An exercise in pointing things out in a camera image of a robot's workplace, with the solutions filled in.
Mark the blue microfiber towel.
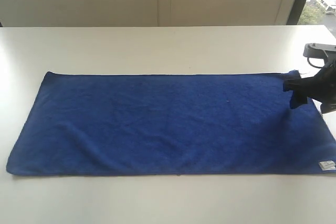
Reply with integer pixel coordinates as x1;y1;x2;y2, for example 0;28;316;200
6;71;335;176

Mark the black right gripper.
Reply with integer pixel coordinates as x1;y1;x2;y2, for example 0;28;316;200
282;60;335;114

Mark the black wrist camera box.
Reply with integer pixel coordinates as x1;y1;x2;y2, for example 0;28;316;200
303;43;335;60

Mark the white bus outside window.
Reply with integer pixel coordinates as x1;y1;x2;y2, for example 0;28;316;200
316;0;335;14

